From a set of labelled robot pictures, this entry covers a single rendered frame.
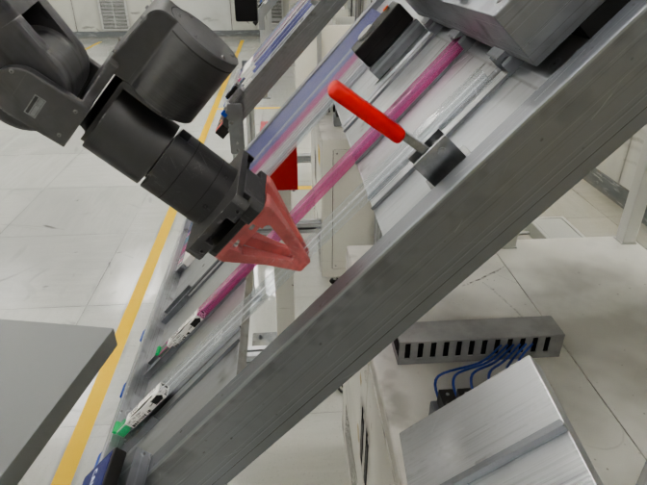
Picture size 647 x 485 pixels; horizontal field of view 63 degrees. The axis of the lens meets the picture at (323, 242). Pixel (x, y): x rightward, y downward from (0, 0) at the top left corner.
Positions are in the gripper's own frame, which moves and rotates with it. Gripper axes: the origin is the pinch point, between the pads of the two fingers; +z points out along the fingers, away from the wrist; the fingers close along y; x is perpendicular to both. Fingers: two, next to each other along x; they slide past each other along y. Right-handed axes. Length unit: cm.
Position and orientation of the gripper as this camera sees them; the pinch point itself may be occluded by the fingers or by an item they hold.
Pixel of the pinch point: (298, 256)
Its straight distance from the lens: 47.9
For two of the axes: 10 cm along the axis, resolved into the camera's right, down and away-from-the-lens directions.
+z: 7.4, 5.6, 3.9
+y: -0.8, -5.0, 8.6
